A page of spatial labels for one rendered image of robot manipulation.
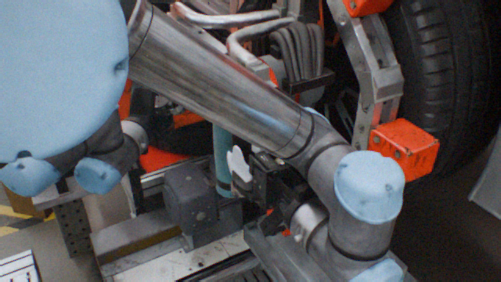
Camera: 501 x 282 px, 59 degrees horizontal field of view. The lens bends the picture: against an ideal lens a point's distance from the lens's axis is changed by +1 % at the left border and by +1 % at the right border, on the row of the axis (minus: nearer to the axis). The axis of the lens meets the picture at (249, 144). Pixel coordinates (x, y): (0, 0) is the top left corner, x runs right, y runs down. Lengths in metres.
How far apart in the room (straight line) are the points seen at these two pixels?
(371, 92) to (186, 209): 0.78
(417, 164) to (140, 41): 0.52
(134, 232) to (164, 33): 1.29
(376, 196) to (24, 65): 0.35
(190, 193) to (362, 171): 0.93
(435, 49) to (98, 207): 1.56
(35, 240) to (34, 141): 1.69
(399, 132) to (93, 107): 0.61
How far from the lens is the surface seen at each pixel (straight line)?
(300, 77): 0.73
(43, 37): 0.25
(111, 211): 1.97
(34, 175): 0.67
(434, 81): 0.81
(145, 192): 1.68
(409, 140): 0.79
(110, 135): 0.78
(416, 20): 0.80
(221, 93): 0.47
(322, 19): 1.02
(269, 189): 0.67
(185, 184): 1.40
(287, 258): 1.43
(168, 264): 1.61
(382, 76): 0.78
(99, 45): 0.26
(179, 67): 0.44
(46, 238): 1.95
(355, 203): 0.49
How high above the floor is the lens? 1.31
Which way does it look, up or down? 35 degrees down
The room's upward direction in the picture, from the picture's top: straight up
